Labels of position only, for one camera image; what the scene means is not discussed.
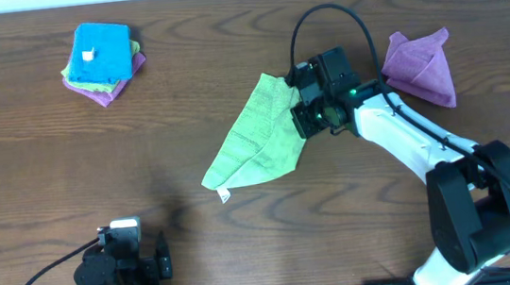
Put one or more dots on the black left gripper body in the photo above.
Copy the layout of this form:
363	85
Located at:
153	270

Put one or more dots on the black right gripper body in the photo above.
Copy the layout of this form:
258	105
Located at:
304	115

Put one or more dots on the green microfiber cloth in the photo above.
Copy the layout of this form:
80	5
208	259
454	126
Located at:
262	145

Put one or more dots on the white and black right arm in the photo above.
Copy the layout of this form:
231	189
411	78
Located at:
468	184

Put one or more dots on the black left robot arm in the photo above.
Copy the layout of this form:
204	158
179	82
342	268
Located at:
99	268

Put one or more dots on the crumpled purple cloth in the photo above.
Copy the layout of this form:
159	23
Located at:
419	67

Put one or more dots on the folded purple cloth in stack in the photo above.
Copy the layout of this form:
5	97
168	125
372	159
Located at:
102	98

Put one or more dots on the folded green cloth in stack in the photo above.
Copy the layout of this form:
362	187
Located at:
138	60

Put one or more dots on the folded blue cloth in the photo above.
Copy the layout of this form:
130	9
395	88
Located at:
101	54

